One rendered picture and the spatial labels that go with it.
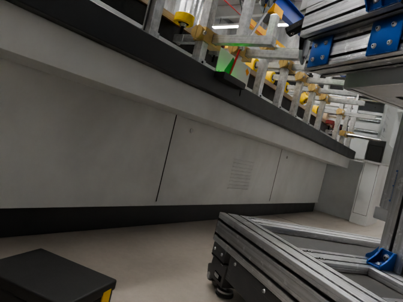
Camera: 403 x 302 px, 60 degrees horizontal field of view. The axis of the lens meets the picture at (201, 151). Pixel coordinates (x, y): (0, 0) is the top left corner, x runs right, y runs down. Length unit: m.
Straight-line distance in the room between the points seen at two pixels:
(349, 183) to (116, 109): 3.07
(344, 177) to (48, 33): 3.48
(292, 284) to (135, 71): 0.73
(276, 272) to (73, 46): 0.73
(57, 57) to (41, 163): 0.39
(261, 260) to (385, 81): 0.56
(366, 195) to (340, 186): 0.31
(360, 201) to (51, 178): 3.16
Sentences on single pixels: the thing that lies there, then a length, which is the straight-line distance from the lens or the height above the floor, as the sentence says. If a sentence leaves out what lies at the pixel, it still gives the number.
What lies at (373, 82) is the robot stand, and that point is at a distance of 1.07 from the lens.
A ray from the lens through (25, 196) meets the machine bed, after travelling 1.21.
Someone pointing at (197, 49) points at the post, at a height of 0.75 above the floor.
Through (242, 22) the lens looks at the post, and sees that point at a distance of 1.58.
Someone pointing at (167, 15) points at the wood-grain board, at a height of 0.88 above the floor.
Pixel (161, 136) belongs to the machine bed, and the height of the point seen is 0.41.
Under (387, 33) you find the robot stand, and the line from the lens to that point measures 0.96.
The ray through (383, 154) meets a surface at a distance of 3.82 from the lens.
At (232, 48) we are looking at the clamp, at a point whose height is 0.84.
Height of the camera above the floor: 0.42
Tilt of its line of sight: 1 degrees down
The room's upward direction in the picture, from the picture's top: 13 degrees clockwise
